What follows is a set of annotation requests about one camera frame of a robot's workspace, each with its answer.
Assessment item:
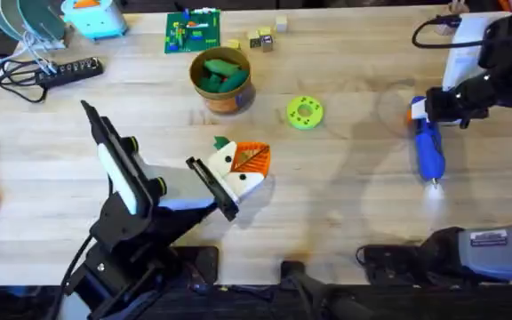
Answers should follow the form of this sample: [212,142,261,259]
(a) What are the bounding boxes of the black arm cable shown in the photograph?
[53,235,95,320]
[411,13,491,50]

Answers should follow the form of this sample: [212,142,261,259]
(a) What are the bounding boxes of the white cable bundle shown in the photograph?
[0,29,58,75]

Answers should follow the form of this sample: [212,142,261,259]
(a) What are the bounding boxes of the black power strip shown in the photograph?
[36,56,105,88]

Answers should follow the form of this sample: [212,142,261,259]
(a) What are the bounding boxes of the black camera stand foot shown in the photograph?
[280,260,364,320]

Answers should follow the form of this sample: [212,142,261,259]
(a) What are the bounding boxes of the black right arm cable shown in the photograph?
[411,13,491,50]

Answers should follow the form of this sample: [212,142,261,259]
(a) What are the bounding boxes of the black rail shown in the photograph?
[0,284,512,320]

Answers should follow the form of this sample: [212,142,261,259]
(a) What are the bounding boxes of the brown tub of green toys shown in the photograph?
[188,46,257,116]

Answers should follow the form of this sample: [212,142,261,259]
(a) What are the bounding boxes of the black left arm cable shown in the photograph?
[53,235,95,320]

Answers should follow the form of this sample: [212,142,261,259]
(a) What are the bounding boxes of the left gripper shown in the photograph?
[124,136,272,222]

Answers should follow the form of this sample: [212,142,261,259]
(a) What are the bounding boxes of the dark green round plate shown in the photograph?
[17,0,68,42]

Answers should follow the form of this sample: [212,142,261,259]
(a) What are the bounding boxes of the left wrist upright plate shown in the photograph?
[80,100,162,219]

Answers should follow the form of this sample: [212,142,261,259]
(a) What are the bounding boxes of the heap of small toy cubes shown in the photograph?
[245,26,276,53]

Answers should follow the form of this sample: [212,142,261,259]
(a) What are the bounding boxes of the clear glass round plate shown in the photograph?
[0,0,33,42]

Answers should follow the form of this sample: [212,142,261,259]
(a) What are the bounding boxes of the green disc with holes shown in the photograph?
[285,95,324,131]

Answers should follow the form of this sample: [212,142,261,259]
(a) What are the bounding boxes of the light blue box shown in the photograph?
[60,0,129,41]

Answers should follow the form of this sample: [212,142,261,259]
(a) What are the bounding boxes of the black power strip cable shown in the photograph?
[0,60,48,104]

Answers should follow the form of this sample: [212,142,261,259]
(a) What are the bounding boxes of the blue electric screwdriver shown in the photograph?
[409,94,447,190]

